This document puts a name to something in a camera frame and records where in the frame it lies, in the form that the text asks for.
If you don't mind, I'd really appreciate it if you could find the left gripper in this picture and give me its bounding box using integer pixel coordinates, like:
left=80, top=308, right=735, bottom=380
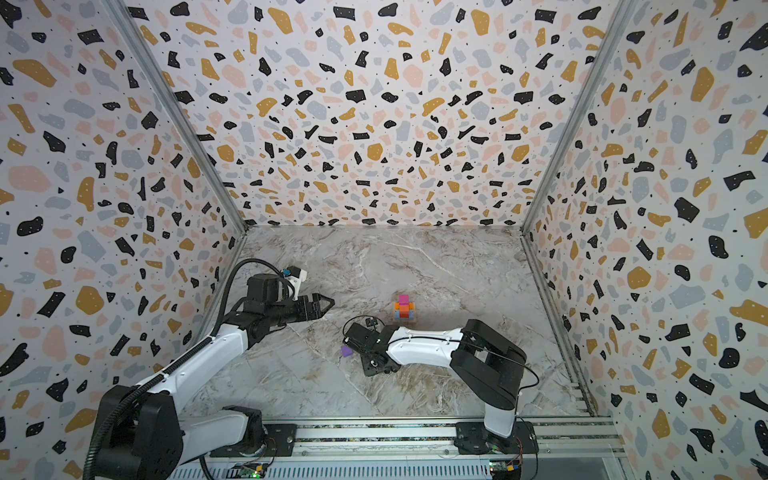
left=266, top=293, right=333, bottom=328

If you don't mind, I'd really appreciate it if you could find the natural wood block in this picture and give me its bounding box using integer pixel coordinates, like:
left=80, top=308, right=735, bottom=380
left=393, top=311, right=416, bottom=325

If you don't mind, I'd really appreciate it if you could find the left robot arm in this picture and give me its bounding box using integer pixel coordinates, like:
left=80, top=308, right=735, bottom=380
left=83, top=267, right=335, bottom=479

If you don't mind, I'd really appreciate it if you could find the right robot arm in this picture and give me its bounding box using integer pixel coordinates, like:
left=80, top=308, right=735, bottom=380
left=343, top=317, right=530, bottom=455

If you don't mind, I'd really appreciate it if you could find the left green circuit board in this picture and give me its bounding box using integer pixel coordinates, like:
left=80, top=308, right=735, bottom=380
left=225, top=462, right=269, bottom=480

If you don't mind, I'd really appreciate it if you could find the right circuit board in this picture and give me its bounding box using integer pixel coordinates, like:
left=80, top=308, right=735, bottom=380
left=489, top=459, right=522, bottom=480

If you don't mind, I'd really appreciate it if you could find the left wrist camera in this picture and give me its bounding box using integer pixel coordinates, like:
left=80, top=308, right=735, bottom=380
left=283, top=266, right=308, bottom=296

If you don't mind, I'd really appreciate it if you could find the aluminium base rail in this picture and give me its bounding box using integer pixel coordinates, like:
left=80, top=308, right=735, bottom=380
left=169, top=417, right=634, bottom=479

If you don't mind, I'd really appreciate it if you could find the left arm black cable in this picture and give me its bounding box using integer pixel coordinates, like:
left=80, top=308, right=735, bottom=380
left=82, top=257, right=286, bottom=480

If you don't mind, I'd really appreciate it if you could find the left corner aluminium post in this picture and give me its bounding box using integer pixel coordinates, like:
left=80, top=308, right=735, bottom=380
left=103, top=1, right=247, bottom=237

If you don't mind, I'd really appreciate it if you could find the corner aluminium post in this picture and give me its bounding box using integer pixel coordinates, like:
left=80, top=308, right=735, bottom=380
left=103, top=1, right=247, bottom=237
left=520, top=0, right=637, bottom=237

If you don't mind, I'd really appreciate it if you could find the right corner aluminium post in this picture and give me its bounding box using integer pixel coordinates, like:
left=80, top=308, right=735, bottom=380
left=520, top=0, right=637, bottom=237

